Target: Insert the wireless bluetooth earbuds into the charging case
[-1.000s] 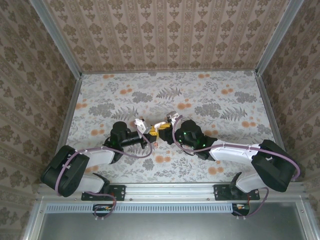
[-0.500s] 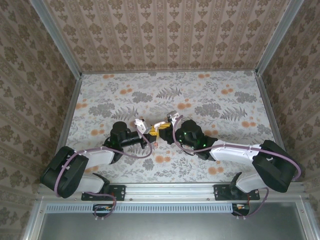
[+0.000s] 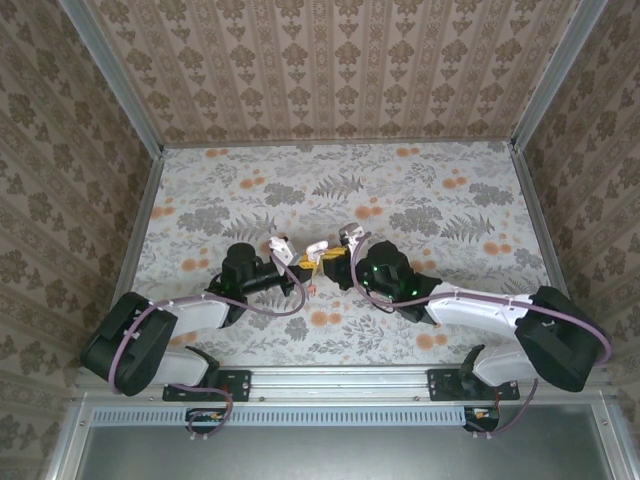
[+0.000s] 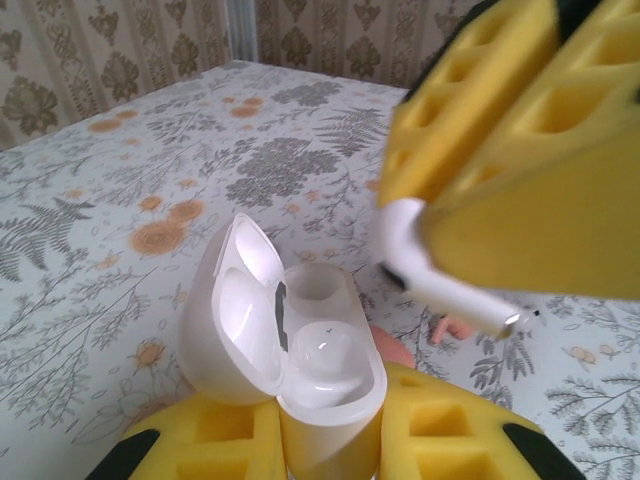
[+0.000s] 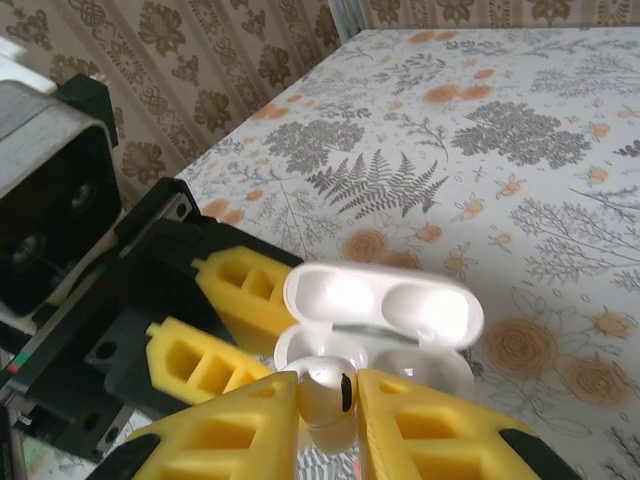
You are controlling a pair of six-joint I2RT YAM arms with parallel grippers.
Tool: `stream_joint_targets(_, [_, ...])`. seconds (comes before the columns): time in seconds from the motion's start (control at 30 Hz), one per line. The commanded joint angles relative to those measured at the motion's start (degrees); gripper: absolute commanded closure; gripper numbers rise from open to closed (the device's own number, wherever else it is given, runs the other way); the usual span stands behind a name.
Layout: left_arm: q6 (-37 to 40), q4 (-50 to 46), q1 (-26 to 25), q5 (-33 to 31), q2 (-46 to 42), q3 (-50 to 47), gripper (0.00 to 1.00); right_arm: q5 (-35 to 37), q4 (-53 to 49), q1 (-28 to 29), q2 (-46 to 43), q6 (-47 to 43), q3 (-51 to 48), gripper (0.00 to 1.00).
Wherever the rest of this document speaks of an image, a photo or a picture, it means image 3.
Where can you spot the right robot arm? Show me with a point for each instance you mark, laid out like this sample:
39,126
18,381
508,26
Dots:
480,310

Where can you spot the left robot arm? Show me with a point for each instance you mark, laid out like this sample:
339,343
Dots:
130,345

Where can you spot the floral patterned table cover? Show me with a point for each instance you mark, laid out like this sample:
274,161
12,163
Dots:
350,200

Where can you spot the grey sheet metal panel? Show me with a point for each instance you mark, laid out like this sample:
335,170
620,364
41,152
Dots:
350,455

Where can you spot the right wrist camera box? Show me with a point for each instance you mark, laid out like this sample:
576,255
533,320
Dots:
350,234

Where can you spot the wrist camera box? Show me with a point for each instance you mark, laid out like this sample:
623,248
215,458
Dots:
279,247
350,234

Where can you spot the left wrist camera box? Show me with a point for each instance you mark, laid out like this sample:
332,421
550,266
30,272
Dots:
279,247

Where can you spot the thin aluminium wall rail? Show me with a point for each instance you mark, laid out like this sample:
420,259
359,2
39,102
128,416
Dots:
340,144

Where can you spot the aluminium side rail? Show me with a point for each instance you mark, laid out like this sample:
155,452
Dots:
137,230
537,215

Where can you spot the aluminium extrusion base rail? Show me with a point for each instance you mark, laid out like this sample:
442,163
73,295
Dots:
340,382

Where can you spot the aluminium frame post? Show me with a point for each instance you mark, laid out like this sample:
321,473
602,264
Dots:
555,75
112,75

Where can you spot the aluminium panel frame bar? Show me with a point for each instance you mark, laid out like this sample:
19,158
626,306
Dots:
612,445
67,440

